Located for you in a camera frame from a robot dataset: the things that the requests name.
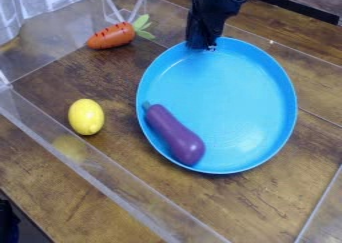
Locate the clear acrylic enclosure wall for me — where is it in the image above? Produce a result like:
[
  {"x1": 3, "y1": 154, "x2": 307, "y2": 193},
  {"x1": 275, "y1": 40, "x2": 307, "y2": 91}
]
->
[{"x1": 0, "y1": 0, "x2": 342, "y2": 243}]

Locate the orange toy carrot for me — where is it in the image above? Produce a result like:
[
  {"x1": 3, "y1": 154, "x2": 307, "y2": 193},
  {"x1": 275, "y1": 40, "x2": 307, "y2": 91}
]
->
[{"x1": 87, "y1": 14, "x2": 155, "y2": 50}]

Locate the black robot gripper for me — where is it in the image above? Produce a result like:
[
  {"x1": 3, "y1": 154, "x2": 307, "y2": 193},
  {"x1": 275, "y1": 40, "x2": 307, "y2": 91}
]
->
[{"x1": 186, "y1": 0, "x2": 247, "y2": 50}]

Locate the dark wooden baseboard strip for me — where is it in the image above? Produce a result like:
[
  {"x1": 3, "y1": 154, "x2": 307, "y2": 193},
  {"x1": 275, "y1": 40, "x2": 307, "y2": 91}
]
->
[{"x1": 246, "y1": 0, "x2": 342, "y2": 26}]

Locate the yellow toy lemon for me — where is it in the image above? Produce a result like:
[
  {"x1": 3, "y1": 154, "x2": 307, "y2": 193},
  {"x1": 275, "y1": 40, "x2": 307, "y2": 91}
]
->
[{"x1": 68, "y1": 99, "x2": 104, "y2": 135}]

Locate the purple toy eggplant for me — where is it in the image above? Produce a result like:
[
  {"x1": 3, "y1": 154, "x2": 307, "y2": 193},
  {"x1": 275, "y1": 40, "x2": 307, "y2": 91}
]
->
[{"x1": 143, "y1": 102, "x2": 206, "y2": 166}]

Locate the blue round plastic tray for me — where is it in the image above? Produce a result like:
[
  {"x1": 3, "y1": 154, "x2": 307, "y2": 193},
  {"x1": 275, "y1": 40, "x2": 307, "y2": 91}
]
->
[{"x1": 136, "y1": 37, "x2": 298, "y2": 174}]

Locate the grey checkered curtain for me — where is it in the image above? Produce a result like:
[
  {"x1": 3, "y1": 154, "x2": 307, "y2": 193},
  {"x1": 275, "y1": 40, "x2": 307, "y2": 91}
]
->
[{"x1": 0, "y1": 0, "x2": 82, "y2": 45}]

